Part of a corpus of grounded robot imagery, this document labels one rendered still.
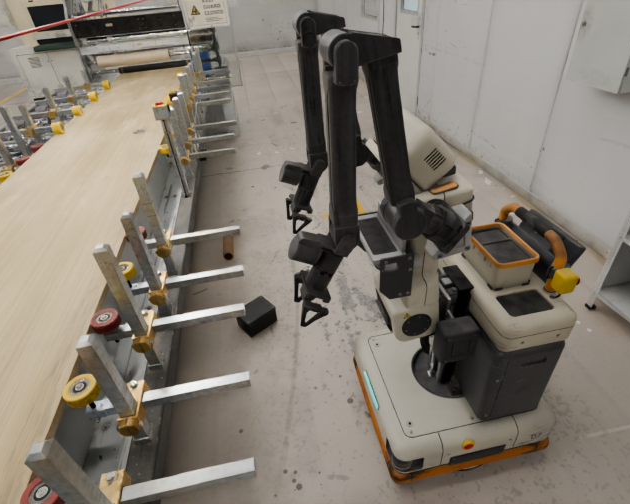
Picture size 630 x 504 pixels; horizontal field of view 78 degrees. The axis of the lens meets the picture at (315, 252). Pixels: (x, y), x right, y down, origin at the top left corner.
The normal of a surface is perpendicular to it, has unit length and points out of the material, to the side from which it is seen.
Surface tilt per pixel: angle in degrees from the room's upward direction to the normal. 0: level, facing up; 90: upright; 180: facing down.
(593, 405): 0
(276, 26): 90
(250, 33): 90
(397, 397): 0
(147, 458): 0
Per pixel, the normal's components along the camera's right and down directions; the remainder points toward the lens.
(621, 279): 0.18, 0.57
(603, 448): -0.07, -0.81
